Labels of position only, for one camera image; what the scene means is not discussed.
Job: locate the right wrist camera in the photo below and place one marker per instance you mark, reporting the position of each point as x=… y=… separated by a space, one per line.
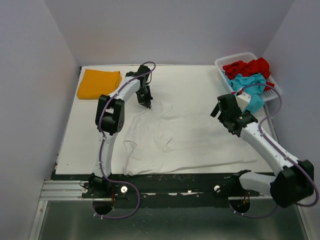
x=243 y=100

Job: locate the red t-shirt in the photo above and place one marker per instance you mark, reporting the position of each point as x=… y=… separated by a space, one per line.
x=247 y=69

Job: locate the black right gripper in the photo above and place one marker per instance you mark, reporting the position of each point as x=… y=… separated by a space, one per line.
x=216 y=110

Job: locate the black mounting rail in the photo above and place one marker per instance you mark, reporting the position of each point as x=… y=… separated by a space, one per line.
x=152 y=191

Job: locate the white plastic laundry basket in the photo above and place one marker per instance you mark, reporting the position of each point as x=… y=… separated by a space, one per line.
x=245 y=57

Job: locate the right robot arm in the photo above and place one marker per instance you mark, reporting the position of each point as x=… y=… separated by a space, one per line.
x=292 y=179

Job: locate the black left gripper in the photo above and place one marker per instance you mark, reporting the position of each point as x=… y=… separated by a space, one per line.
x=146 y=101

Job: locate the turquoise t-shirt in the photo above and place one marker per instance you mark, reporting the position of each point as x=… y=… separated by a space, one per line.
x=256 y=83

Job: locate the folded orange t-shirt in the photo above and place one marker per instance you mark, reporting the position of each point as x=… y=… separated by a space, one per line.
x=96 y=83

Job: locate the white t-shirt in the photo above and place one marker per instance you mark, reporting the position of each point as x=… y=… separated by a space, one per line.
x=163 y=140

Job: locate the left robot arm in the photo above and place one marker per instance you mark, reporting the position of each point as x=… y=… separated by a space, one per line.
x=110 y=119

